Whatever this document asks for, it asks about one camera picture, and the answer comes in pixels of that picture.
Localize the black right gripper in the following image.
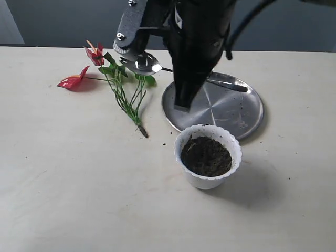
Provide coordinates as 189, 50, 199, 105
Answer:
143, 1, 236, 112

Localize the steel spoon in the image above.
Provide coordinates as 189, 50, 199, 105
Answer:
120, 52, 248, 92

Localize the red artificial flower bunch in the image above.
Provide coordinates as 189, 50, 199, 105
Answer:
56, 39, 158, 139

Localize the dark soil in pot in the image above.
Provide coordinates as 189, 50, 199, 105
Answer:
180, 136, 232, 177

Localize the white scalloped flower pot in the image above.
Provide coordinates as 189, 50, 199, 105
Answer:
174, 124, 243, 190

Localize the round steel plate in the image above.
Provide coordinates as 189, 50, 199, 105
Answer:
162, 73, 264, 140

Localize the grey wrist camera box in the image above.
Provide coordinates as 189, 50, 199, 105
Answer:
113, 1, 149, 55

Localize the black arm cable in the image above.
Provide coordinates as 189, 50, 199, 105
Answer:
225, 0, 279, 60

